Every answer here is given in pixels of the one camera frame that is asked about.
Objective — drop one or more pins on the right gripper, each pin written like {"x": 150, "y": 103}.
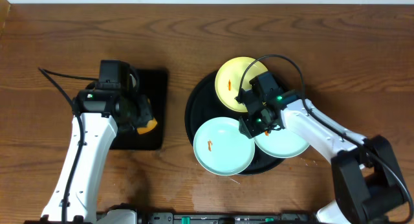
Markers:
{"x": 250, "y": 130}

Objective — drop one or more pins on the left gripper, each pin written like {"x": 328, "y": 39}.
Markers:
{"x": 142, "y": 112}

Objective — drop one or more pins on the green and orange sponge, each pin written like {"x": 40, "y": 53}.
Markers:
{"x": 150, "y": 125}

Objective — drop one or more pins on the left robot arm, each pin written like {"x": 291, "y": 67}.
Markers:
{"x": 75, "y": 196}

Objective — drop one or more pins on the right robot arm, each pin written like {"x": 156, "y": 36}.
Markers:
{"x": 367, "y": 179}

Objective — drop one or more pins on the black rectangular tray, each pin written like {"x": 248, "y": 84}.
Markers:
{"x": 153, "y": 83}

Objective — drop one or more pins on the round black tray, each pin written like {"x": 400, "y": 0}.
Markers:
{"x": 203, "y": 104}

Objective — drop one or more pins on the yellow plate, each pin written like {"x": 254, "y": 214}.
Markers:
{"x": 228, "y": 79}

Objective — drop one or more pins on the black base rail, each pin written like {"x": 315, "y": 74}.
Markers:
{"x": 171, "y": 218}

